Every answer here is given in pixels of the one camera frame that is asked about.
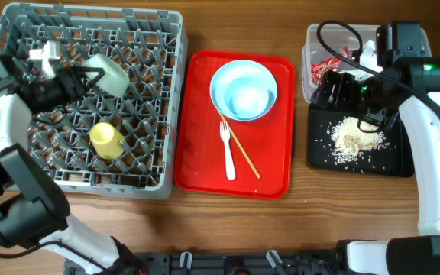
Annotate red snack wrapper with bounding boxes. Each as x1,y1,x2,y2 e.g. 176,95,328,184
311,56,341,84

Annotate light blue bowl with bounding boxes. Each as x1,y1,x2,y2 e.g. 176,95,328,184
224,77,270,121

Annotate white plastic fork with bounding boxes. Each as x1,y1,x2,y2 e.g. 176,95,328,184
220,121,236,180

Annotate light blue plate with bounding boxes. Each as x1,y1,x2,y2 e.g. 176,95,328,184
209,60,278,121

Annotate black waste tray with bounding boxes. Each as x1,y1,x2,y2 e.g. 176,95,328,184
306,104,414,177

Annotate wooden chopstick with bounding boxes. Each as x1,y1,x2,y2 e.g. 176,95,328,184
217,109,261,179

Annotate red plastic tray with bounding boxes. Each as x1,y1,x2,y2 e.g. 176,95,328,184
173,50,296,199

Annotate white tissue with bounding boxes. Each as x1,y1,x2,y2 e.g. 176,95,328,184
345,40,382,82

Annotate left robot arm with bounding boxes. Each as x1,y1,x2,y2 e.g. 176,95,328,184
0,55,147,274

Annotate rice and food scraps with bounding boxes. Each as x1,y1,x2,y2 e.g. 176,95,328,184
315,116,390,170

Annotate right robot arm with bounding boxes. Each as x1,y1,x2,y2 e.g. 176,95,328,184
312,21,440,274

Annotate clear plastic bin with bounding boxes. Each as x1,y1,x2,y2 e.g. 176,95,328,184
300,24,433,104

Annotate yellow cup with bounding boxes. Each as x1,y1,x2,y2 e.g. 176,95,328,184
89,122,125,160

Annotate grey dishwasher rack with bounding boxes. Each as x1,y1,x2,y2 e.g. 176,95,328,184
0,3,188,199

